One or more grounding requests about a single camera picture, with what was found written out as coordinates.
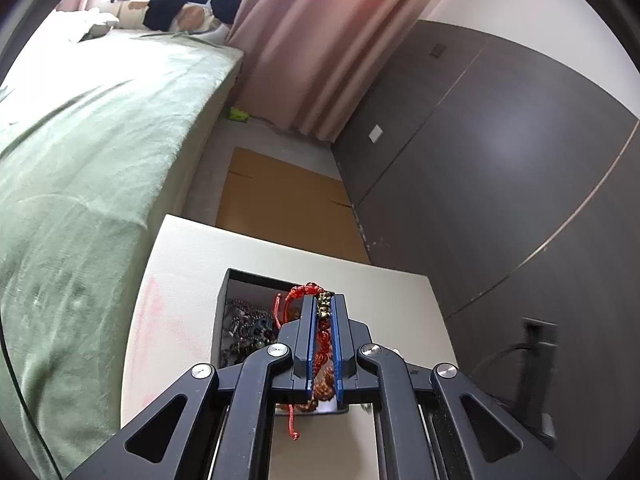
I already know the flattened brown cardboard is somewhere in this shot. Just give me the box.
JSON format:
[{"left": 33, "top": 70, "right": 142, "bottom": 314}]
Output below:
[{"left": 215, "top": 148, "right": 370, "bottom": 264}]

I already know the small green floor object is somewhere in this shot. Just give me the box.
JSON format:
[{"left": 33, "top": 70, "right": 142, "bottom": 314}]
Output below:
[{"left": 228, "top": 107, "right": 250, "bottom": 124}]

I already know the red cord bead bracelet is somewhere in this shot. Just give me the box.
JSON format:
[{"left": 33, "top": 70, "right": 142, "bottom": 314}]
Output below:
[{"left": 272, "top": 282, "right": 338, "bottom": 442}]

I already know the black jewelry box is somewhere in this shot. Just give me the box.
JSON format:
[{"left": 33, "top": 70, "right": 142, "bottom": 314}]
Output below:
[{"left": 210, "top": 269, "right": 348, "bottom": 415}]

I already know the white pillow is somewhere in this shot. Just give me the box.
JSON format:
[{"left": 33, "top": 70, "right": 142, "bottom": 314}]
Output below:
[{"left": 32, "top": 8, "right": 119, "bottom": 42}]

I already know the green bed blanket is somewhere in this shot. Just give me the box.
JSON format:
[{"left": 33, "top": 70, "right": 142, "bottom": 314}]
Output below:
[{"left": 1, "top": 30, "right": 243, "bottom": 479}]

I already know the pink curtain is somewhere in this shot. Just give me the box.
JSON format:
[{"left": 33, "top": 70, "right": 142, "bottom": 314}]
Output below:
[{"left": 228, "top": 0, "right": 431, "bottom": 142}]

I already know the white wall socket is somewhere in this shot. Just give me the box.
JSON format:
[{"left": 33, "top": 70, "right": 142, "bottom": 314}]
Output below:
[{"left": 369, "top": 125, "right": 383, "bottom": 143}]

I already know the silver grey bead bracelet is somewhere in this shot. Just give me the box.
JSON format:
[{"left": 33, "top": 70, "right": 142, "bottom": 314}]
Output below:
[{"left": 219, "top": 296, "right": 277, "bottom": 366}]

